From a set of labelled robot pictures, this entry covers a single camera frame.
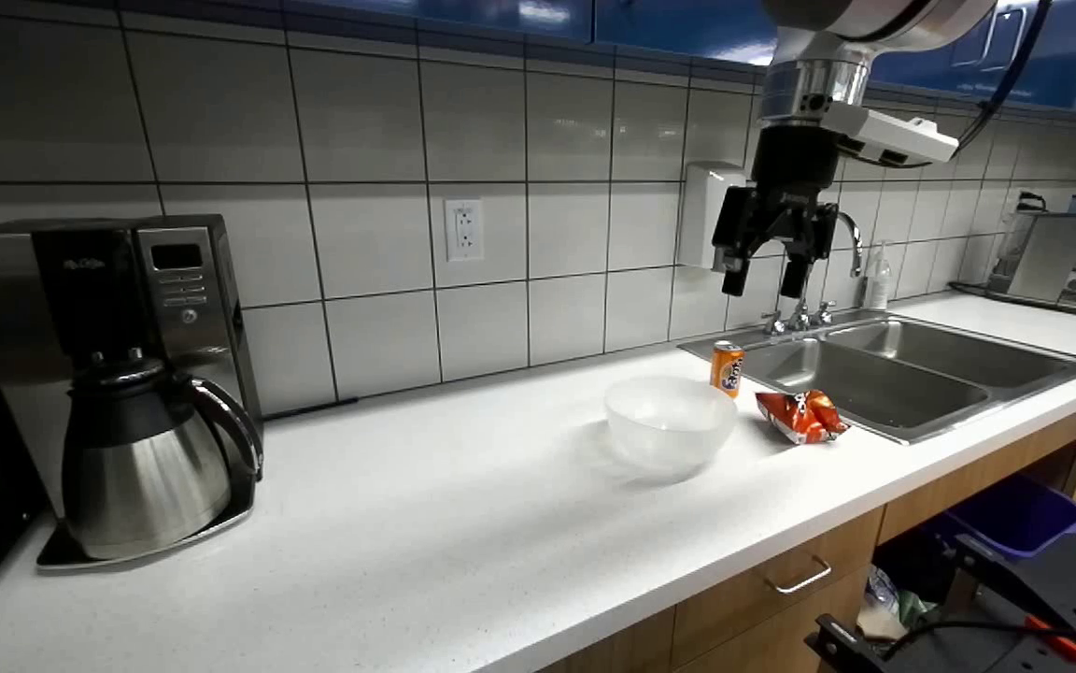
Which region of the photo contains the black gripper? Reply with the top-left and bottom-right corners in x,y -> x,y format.
715,127 -> 836,298

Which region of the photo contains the red Doritos chip packet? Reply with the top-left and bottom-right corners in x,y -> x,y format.
760,389 -> 847,443

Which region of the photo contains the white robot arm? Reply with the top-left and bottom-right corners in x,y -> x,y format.
712,0 -> 995,298

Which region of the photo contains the translucent white plastic bowl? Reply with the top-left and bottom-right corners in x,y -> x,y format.
604,376 -> 735,480

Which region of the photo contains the chrome sink faucet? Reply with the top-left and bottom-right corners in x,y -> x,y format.
765,200 -> 872,336

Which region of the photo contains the orange Fanta soda can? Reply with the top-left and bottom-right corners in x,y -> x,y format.
712,339 -> 743,395

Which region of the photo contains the stainless steel kitchen sink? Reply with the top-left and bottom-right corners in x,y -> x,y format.
746,313 -> 1076,441

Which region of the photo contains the silver espresso machine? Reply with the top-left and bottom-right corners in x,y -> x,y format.
956,192 -> 1076,313

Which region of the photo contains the blue plastic bin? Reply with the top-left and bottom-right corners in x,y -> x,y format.
941,480 -> 1076,559

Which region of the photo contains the wooden cabinet drawer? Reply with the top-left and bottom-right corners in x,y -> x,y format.
546,513 -> 882,673

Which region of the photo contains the black equipment stand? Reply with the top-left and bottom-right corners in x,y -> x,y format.
807,536 -> 1076,673

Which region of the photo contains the stainless steel coffee carafe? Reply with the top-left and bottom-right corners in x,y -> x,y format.
60,357 -> 263,559

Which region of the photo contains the black steel coffee maker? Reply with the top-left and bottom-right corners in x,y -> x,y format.
0,213 -> 263,571

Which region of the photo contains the white wall soap dispenser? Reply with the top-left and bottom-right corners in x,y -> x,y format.
678,163 -> 743,271

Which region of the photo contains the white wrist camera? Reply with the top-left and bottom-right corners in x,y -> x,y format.
836,107 -> 959,163

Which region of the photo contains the white wall power outlet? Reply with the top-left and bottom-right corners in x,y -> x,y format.
445,200 -> 485,260

